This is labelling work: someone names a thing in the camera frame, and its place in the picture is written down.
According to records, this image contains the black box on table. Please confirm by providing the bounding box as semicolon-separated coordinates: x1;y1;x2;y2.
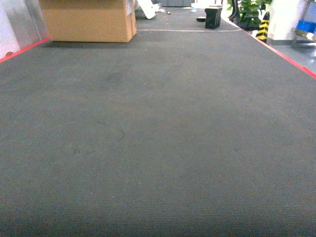
204;6;223;29

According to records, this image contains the cardboard box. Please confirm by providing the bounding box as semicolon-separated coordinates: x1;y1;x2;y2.
39;0;137;43

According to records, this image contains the yellow black striped bollard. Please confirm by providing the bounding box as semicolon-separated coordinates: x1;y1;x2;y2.
255;11;270;43

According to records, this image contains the green potted plant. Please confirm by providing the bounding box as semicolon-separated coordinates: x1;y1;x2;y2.
227;0;273;31

